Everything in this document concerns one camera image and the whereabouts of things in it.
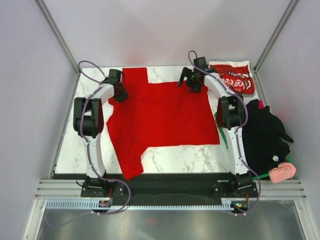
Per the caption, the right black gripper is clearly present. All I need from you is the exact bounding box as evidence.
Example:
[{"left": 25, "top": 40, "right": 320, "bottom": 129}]
[{"left": 177, "top": 67, "right": 203, "bottom": 94}]

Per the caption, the plain red t-shirt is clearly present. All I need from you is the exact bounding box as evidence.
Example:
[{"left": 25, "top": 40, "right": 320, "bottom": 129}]
[{"left": 106, "top": 67, "right": 220, "bottom": 180}]

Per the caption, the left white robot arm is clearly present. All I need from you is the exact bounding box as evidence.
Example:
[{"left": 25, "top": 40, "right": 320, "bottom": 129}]
[{"left": 73, "top": 69, "right": 129, "bottom": 197}]

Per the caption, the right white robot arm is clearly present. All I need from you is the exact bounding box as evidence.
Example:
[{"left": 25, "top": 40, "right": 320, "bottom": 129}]
[{"left": 177, "top": 56, "right": 250, "bottom": 176}]

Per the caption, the folded red Coca-Cola t-shirt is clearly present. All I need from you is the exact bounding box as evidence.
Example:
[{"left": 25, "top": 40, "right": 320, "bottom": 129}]
[{"left": 209, "top": 60, "right": 256, "bottom": 96}]

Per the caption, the black clothes pile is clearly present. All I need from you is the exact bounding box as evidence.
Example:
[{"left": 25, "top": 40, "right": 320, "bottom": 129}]
[{"left": 242, "top": 99, "right": 294, "bottom": 176}]

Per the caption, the green plastic bin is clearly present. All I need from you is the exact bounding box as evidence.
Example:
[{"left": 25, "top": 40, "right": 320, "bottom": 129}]
[{"left": 213, "top": 112, "right": 293, "bottom": 181}]

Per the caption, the pink garment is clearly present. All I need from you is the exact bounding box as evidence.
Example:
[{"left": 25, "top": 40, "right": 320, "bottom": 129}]
[{"left": 268, "top": 162, "right": 297, "bottom": 184}]

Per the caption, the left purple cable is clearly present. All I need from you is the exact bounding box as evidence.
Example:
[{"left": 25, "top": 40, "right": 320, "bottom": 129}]
[{"left": 77, "top": 59, "right": 106, "bottom": 181}]

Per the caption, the left aluminium frame post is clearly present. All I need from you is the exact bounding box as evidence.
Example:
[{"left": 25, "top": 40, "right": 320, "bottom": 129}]
[{"left": 34, "top": 0, "right": 80, "bottom": 76}]

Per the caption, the aluminium frame post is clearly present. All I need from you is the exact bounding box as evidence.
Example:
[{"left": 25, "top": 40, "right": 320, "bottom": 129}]
[
  {"left": 253, "top": 0, "right": 299, "bottom": 74},
  {"left": 34, "top": 0, "right": 80, "bottom": 76}
]

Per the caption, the white slotted cable duct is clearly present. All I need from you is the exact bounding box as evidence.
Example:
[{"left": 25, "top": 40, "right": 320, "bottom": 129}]
[{"left": 45, "top": 198, "right": 238, "bottom": 211}]

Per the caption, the right aluminium frame post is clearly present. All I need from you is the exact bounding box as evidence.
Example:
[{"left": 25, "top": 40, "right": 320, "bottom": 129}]
[{"left": 253, "top": 0, "right": 299, "bottom": 74}]

